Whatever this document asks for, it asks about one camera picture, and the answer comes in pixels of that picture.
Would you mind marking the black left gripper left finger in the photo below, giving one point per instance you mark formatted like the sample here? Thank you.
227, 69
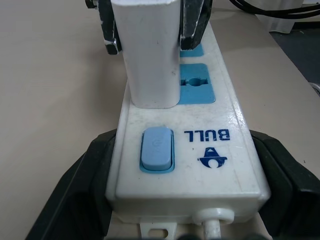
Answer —
82, 190

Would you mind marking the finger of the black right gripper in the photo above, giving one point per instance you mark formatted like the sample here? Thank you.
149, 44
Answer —
196, 25
106, 27

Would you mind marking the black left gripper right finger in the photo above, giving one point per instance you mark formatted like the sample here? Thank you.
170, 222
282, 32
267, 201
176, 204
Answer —
292, 195

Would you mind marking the white charger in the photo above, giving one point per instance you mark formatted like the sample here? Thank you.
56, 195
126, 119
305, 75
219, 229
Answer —
150, 62

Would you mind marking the white power strip blue sockets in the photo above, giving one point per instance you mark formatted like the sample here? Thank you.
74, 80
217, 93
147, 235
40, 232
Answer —
200, 175

